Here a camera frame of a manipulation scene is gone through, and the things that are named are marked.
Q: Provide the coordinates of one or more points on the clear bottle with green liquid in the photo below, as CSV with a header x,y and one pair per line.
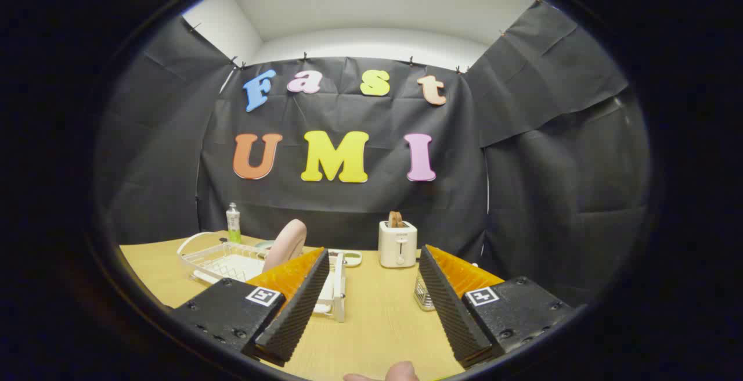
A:
x,y
233,227

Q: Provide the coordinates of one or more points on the cream toaster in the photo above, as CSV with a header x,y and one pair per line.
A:
x,y
397,247

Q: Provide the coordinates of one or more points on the teal plate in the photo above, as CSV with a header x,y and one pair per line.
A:
x,y
264,245

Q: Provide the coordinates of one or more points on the small white divided tray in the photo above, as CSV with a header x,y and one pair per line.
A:
x,y
353,259

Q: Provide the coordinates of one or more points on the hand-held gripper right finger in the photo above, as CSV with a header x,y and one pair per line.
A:
x,y
453,311

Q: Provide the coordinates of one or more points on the brown bread slice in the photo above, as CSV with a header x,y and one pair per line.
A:
x,y
396,219

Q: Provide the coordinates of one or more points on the white dish rack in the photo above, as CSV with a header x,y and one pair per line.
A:
x,y
232,265

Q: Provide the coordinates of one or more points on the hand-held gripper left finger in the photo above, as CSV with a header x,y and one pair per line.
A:
x,y
296,311

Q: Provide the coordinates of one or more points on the pink plate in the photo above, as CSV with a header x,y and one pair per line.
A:
x,y
287,244

